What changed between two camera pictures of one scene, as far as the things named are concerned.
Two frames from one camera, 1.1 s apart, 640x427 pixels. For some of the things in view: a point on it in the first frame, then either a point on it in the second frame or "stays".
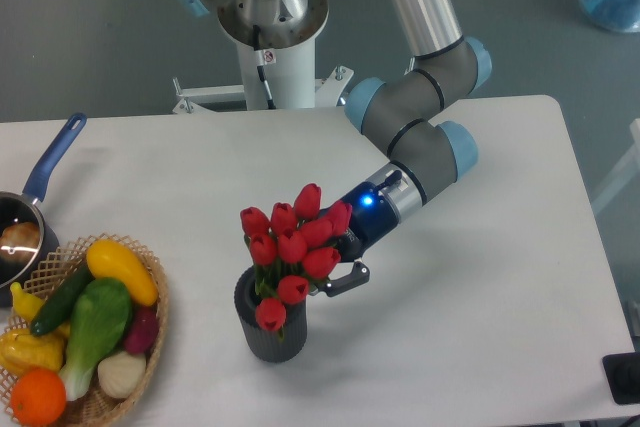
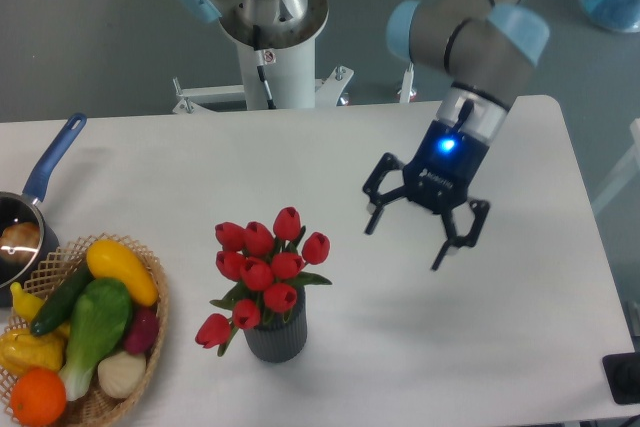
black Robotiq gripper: x=373 y=215 → x=436 y=179
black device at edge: x=623 y=375 stays
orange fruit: x=38 y=397 stays
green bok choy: x=100 y=319 stays
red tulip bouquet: x=292 y=249 → x=265 y=266
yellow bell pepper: x=22 y=351 stays
